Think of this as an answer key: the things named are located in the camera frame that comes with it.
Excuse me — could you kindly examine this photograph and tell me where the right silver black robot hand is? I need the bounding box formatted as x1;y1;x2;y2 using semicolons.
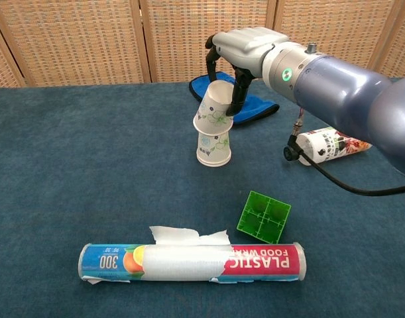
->
204;26;291;117

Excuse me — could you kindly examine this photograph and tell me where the blue microfibre cloth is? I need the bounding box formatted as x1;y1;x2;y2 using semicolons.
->
188;71;280;126

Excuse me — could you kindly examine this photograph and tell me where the clear plastic bottle black cap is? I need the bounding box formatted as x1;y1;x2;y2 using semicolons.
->
282;127;373;166

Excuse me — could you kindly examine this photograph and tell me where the wicker folding screen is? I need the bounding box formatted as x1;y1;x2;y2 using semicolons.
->
0;0;405;89

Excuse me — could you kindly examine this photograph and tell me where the green plastic building block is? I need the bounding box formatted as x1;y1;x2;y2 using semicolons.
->
235;190;292;245

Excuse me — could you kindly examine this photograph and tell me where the plastic food wrap roll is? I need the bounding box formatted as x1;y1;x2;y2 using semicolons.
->
78;225;308;286

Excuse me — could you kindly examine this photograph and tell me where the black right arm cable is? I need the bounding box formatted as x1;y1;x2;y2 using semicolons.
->
286;109;405;197

